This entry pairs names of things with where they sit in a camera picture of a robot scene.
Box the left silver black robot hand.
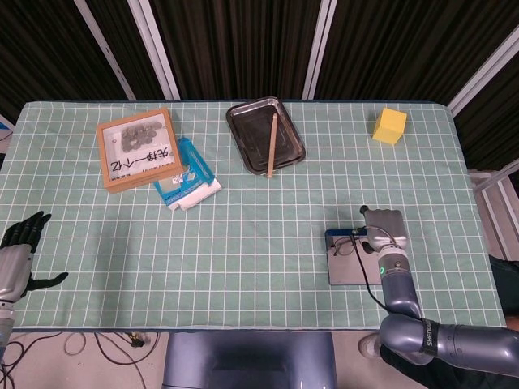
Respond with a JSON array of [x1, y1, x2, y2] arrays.
[[0, 211, 69, 303]]

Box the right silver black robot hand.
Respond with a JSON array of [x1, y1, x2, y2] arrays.
[[359, 205, 408, 256]]

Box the thin-framed eyeglasses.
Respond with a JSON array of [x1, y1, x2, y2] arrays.
[[331, 234, 372, 259]]

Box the blue tray with pink liner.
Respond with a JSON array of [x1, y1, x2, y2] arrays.
[[324, 227, 390, 286]]

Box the yellow foam cube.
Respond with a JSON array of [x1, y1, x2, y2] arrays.
[[372, 107, 408, 146]]

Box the wooden stick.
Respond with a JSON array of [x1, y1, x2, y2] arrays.
[[266, 113, 279, 178]]

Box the wooden glass-lid box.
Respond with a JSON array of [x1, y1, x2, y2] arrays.
[[96, 108, 183, 195]]

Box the steel rectangular tray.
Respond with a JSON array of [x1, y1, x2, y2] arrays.
[[225, 96, 307, 176]]

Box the green checked tablecloth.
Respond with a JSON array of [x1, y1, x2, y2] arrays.
[[0, 100, 508, 330]]

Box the grey-blue robot torso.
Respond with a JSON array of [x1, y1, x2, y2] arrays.
[[161, 331, 337, 389]]

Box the flattened blue white carton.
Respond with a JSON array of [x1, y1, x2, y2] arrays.
[[152, 136, 223, 212]]

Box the dark pleated curtain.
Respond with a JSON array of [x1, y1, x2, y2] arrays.
[[0, 0, 519, 171]]

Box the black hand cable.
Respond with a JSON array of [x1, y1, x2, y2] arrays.
[[351, 226, 401, 313]]

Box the white metal frame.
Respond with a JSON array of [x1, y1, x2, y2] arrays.
[[468, 161, 519, 260]]

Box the black floor cables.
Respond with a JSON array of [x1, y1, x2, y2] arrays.
[[0, 330, 163, 389]]

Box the slim white partition post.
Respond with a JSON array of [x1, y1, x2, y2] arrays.
[[75, 0, 137, 100]]

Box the double white partition post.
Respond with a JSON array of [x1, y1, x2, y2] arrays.
[[127, 0, 182, 100]]

